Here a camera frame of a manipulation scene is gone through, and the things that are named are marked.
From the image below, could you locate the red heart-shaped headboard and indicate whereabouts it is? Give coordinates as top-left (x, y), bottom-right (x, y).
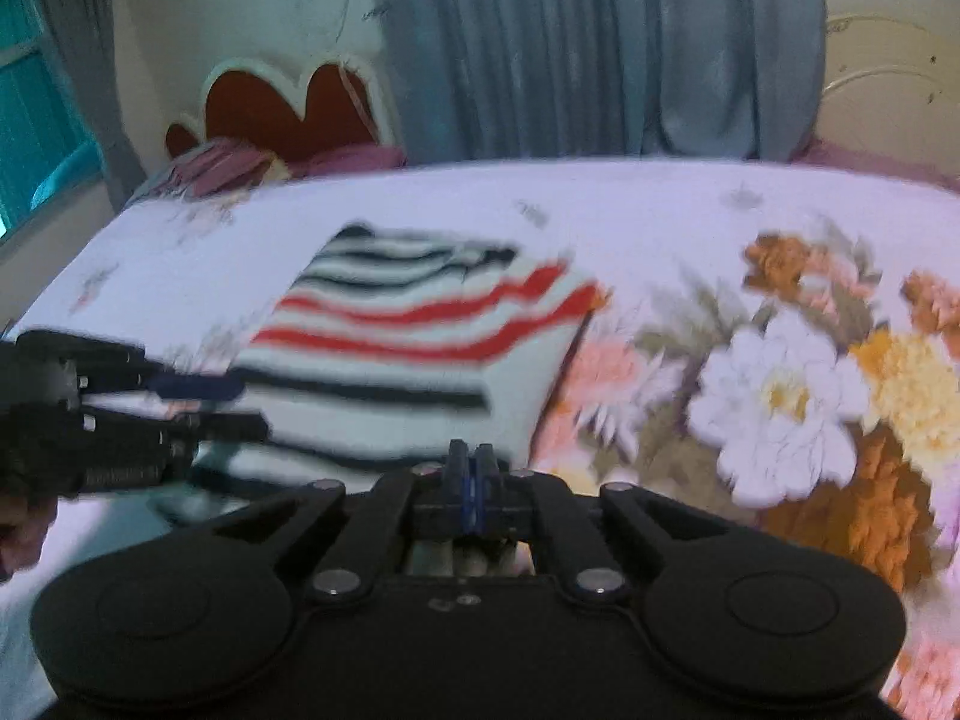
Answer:
top-left (163, 52), bottom-right (400, 167)

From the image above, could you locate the white black red striped shirt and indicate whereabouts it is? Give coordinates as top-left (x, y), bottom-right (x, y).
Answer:
top-left (187, 220), bottom-right (605, 515)

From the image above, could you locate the narrow grey curtain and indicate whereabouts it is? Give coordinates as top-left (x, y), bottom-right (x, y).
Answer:
top-left (13, 0), bottom-right (146, 212)

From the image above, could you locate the wide grey curtain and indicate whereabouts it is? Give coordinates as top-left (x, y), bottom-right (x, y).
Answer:
top-left (363, 0), bottom-right (829, 167)

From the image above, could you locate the person's left hand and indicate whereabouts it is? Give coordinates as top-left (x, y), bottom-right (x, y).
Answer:
top-left (0, 496), bottom-right (58, 586)

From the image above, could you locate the teal window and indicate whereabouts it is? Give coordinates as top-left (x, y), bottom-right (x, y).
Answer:
top-left (0, 0), bottom-right (104, 235)

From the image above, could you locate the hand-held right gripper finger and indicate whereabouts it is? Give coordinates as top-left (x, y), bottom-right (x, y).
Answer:
top-left (213, 440), bottom-right (470, 604)
top-left (470, 443), bottom-right (742, 605)

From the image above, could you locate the plain pink pillow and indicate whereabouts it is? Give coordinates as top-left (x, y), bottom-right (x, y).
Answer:
top-left (286, 142), bottom-right (410, 179)

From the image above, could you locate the pink cloth by cream frame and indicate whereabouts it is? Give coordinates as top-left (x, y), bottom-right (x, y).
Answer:
top-left (791, 136), bottom-right (960, 190)

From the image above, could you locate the striped pink pillow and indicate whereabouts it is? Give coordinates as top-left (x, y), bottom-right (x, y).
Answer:
top-left (139, 136), bottom-right (293, 203)

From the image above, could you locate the cream metal bed frame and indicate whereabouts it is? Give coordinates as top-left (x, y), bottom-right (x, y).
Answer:
top-left (819, 10), bottom-right (960, 182)

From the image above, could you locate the floral bedsheet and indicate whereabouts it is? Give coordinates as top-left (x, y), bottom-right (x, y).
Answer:
top-left (0, 156), bottom-right (960, 720)

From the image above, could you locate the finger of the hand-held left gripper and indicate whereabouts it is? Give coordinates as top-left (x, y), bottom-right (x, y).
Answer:
top-left (81, 406), bottom-right (272, 452)
top-left (75, 356), bottom-right (247, 403)

